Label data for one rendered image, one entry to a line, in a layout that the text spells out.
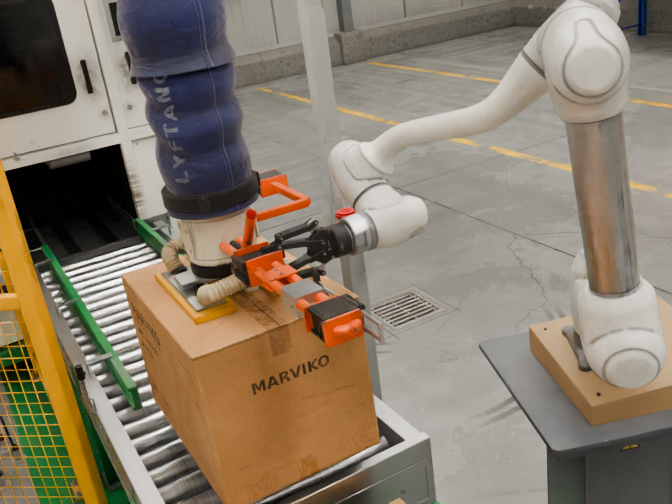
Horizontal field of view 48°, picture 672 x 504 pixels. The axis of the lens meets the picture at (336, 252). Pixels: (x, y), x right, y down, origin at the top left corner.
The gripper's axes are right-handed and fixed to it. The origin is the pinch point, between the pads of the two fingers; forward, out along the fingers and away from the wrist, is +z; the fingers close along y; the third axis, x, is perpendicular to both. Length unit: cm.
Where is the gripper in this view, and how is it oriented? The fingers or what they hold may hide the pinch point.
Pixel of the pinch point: (262, 265)
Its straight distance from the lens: 162.1
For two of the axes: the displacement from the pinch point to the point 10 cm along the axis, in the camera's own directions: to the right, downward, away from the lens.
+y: 1.3, 9.1, 3.8
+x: -4.8, -2.8, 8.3
